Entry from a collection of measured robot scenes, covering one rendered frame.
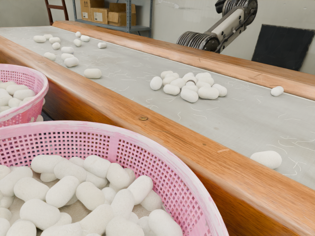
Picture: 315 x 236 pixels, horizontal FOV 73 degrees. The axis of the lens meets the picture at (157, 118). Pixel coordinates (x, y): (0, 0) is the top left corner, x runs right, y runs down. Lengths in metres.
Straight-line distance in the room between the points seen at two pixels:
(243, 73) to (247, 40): 1.95
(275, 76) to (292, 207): 0.38
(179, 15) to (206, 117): 2.53
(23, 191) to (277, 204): 0.21
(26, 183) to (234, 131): 0.25
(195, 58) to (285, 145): 0.37
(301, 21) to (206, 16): 0.91
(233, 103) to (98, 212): 0.30
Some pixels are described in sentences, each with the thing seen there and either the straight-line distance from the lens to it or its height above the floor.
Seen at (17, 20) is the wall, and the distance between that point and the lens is 4.96.
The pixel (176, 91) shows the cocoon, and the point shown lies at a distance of 0.39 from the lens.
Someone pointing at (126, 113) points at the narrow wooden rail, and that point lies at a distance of 0.27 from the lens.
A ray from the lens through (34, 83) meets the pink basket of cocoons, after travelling 0.44.
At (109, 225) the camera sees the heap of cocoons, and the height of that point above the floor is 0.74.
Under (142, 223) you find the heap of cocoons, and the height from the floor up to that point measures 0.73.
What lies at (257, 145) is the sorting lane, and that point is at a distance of 0.30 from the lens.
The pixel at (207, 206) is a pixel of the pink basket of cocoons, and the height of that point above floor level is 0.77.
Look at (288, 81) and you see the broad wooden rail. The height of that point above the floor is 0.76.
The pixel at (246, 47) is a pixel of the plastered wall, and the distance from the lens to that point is 2.50.
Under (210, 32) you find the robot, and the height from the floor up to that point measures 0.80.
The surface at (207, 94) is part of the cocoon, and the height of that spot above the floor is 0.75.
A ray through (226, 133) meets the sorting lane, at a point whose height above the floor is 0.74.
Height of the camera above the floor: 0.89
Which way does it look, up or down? 29 degrees down
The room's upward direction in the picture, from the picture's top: 4 degrees clockwise
